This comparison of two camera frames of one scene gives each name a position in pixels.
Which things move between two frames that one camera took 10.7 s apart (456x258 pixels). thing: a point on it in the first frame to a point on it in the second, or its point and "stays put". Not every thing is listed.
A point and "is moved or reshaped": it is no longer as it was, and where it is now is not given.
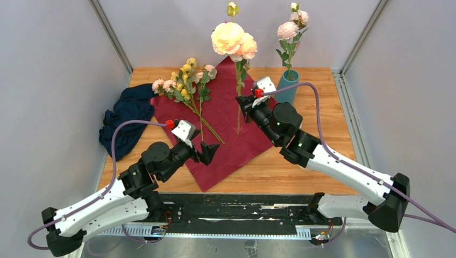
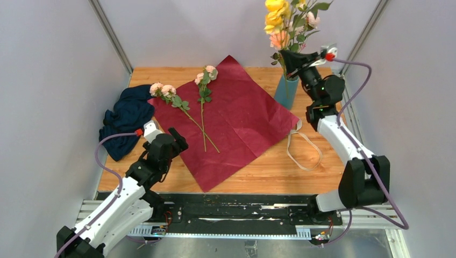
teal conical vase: [289, 77] stays put
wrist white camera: [184, 129] to [150, 130]
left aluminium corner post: [112, 34] stays put
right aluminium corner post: [357, 49] stays put
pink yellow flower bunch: [185, 86] is moved or reshaped
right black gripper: [246, 102] to [293, 61]
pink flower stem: [290, 34] is moved or reshaped
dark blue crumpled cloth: [134, 104] stays put
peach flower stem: [228, 39] to [280, 40]
